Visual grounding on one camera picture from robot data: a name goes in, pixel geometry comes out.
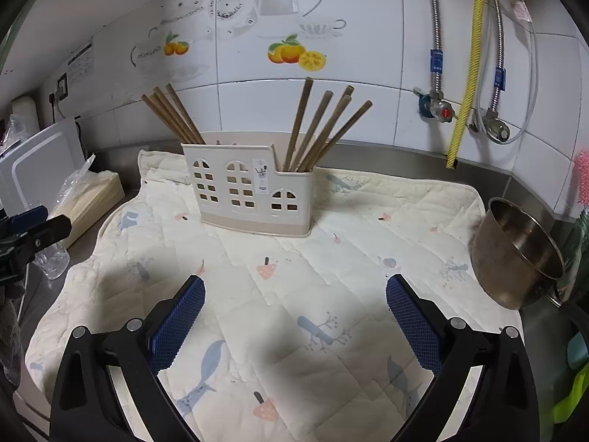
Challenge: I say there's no clear plastic bottle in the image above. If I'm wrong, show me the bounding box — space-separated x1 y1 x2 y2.
34 242 70 280

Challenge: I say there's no tissue pack in plastic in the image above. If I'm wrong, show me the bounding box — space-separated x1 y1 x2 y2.
50 155 125 249

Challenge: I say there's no stainless steel pot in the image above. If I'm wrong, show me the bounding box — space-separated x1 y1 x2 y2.
470 197 565 310

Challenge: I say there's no white patterned quilted mat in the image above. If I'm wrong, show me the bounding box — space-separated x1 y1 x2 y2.
25 151 521 441

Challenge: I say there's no green plastic bag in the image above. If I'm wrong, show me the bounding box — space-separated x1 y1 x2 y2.
549 208 589 424

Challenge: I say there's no beige plastic utensil holder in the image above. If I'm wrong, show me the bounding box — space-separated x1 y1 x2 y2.
182 131 314 238

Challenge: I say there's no silver water valve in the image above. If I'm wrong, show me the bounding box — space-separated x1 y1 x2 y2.
469 109 510 145

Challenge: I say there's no wall power socket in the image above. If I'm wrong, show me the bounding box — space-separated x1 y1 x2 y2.
49 73 69 106

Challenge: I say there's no yellow corrugated gas hose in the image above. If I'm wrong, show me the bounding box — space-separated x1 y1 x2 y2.
445 0 491 171

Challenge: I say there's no red handled water valve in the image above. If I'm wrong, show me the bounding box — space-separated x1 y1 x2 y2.
412 87 455 123

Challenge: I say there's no right braided metal hose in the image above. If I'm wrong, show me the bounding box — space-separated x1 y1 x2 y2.
487 0 510 121

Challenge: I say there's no braided metal hose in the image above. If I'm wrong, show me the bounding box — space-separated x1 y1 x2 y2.
487 0 510 121
423 0 447 102

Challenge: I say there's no left braided metal hose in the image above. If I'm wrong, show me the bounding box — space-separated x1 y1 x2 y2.
423 0 447 102

